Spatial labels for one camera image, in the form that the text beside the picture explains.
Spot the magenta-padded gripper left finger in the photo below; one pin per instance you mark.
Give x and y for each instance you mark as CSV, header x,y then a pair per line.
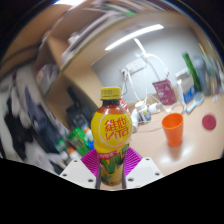
x,y
78,171

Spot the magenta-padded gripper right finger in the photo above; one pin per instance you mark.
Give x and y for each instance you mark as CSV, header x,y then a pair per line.
x,y
145,171

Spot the yellow drink bottle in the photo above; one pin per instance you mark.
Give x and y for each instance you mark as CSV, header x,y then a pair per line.
x,y
111,133

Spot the orange plastic cup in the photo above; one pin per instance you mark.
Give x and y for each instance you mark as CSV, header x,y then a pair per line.
x,y
173,130

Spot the black appliance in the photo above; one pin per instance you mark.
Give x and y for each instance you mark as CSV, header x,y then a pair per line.
x,y
78,111

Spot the red and white canister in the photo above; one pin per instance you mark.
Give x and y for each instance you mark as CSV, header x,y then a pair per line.
x,y
124,104

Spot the hanging dark clothes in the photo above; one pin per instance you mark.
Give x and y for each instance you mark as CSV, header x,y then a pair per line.
x,y
20,130

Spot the red round coaster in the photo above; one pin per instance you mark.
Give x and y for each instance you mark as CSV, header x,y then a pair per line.
x,y
209,122

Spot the magenta foil pouch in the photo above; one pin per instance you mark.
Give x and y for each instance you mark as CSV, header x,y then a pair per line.
x,y
165,91

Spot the white hand brush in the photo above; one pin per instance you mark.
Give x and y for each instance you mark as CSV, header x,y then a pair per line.
x,y
196,100

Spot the white and blue carton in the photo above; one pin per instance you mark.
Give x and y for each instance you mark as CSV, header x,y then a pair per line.
x,y
186,86

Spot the tall green bottle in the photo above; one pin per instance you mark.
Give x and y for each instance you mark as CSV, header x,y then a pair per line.
x,y
192,71

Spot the grey shaker bottle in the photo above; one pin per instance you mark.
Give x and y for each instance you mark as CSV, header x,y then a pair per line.
x,y
205,75

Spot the white LED light bar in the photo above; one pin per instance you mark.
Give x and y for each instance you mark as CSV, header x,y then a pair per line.
x,y
68,2
133,36

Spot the white wall power socket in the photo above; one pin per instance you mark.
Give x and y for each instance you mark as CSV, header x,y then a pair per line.
x,y
135,66

